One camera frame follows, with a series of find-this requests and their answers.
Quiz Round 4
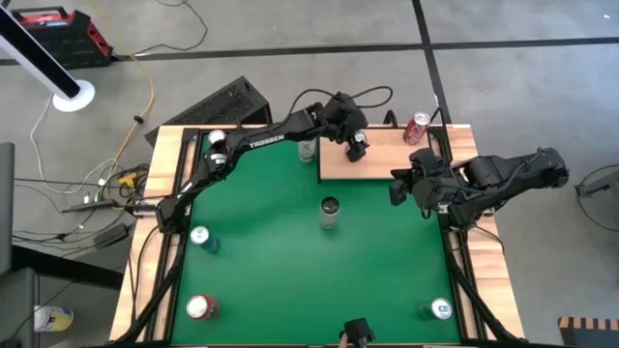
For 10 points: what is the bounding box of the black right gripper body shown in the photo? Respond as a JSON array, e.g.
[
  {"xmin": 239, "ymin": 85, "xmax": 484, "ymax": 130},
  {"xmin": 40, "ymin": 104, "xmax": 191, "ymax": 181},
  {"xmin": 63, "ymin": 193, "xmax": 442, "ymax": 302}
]
[{"xmin": 408, "ymin": 147, "xmax": 457, "ymax": 217}]

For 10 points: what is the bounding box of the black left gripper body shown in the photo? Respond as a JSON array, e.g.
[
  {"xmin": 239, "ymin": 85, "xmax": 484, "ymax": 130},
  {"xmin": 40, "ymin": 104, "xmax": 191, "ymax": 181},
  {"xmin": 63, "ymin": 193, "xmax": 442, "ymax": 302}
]
[{"xmin": 321, "ymin": 91, "xmax": 371, "ymax": 145}]

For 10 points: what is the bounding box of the white Celsius can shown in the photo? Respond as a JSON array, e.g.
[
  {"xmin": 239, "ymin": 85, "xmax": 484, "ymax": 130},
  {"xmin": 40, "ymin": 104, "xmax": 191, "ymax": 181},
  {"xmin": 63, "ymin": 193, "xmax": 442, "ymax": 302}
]
[
  {"xmin": 297, "ymin": 137, "xmax": 318, "ymax": 164},
  {"xmin": 318, "ymin": 195, "xmax": 341, "ymax": 230}
]

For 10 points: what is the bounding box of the blue silver energy drink can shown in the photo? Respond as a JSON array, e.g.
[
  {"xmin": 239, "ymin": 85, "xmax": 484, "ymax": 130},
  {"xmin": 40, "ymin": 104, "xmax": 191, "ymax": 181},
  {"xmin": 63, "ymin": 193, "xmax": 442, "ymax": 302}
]
[
  {"xmin": 189, "ymin": 224, "xmax": 222, "ymax": 255},
  {"xmin": 418, "ymin": 297, "xmax": 454, "ymax": 321}
]

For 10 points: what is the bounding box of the wooden shelf board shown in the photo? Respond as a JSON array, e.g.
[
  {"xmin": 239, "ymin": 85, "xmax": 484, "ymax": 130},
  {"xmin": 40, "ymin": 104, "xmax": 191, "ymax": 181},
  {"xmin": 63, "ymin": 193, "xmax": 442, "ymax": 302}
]
[{"xmin": 318, "ymin": 126, "xmax": 436, "ymax": 181}]

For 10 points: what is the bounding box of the green table mat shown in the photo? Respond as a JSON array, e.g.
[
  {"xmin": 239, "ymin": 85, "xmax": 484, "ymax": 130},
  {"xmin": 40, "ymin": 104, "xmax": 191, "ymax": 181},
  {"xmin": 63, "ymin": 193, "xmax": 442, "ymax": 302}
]
[{"xmin": 169, "ymin": 132, "xmax": 463, "ymax": 345}]

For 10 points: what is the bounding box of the grey metal stand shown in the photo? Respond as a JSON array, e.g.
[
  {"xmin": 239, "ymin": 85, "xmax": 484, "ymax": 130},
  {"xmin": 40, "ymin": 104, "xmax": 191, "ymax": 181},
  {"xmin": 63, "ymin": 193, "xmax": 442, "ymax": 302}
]
[{"xmin": 574, "ymin": 168, "xmax": 619, "ymax": 199}]

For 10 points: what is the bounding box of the orange black striped object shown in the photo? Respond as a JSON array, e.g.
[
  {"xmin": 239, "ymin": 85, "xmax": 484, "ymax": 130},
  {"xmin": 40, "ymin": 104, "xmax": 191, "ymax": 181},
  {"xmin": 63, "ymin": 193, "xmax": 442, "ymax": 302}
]
[{"xmin": 558, "ymin": 316, "xmax": 619, "ymax": 348}]

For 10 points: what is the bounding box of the black power adapter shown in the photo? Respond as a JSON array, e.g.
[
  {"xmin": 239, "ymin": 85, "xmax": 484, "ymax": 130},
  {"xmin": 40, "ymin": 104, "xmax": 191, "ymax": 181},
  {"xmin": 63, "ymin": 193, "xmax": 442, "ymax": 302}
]
[{"xmin": 94, "ymin": 222, "xmax": 130, "ymax": 248}]

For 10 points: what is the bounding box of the black power strip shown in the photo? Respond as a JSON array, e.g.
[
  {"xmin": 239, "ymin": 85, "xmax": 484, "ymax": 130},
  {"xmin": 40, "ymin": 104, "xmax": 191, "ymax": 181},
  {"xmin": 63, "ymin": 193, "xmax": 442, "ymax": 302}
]
[{"xmin": 61, "ymin": 198, "xmax": 128, "ymax": 215}]

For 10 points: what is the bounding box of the red black tool box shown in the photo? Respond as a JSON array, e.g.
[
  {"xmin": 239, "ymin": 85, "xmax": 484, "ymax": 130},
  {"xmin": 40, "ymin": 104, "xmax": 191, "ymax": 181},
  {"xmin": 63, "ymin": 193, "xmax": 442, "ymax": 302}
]
[{"xmin": 10, "ymin": 5, "xmax": 115, "ymax": 70}]

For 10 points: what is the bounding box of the black white floor-standing pole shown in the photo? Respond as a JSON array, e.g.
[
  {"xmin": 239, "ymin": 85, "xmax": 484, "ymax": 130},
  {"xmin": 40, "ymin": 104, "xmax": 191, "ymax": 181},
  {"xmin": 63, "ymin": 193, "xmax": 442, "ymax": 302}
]
[{"xmin": 0, "ymin": 4, "xmax": 97, "ymax": 113}]

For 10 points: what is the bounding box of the white yellow canister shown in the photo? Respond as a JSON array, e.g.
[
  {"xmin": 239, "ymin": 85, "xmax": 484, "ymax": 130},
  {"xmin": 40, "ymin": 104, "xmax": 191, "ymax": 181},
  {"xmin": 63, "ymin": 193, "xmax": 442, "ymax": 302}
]
[{"xmin": 33, "ymin": 304, "xmax": 75, "ymax": 334}]

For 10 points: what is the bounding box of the grey furniture panel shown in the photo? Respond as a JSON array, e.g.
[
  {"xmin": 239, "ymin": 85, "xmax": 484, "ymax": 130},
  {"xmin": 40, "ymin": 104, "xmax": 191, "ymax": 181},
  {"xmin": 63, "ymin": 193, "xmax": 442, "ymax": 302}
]
[{"xmin": 0, "ymin": 141, "xmax": 15, "ymax": 277}]

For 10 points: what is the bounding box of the dark grey cabinet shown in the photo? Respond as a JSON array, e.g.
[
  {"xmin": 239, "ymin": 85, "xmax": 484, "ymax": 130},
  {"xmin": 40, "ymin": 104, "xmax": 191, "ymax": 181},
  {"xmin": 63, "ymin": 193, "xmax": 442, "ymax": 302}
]
[{"xmin": 0, "ymin": 267, "xmax": 40, "ymax": 348}]

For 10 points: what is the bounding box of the black floor cable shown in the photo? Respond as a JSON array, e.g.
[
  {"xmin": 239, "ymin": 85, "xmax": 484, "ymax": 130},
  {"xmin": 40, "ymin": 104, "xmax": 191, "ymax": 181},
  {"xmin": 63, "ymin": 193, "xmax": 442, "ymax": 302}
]
[{"xmin": 111, "ymin": 0, "xmax": 209, "ymax": 62}]

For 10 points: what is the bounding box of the yellow cable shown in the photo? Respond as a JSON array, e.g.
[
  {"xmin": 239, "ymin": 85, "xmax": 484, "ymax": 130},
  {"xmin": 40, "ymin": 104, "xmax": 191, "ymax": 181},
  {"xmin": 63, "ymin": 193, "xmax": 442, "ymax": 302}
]
[{"xmin": 89, "ymin": 0, "xmax": 156, "ymax": 188}]

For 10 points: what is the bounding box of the white cable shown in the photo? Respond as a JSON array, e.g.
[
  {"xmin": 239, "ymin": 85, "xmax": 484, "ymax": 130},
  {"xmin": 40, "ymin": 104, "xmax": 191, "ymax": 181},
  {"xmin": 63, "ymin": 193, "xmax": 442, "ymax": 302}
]
[{"xmin": 29, "ymin": 94, "xmax": 117, "ymax": 194}]

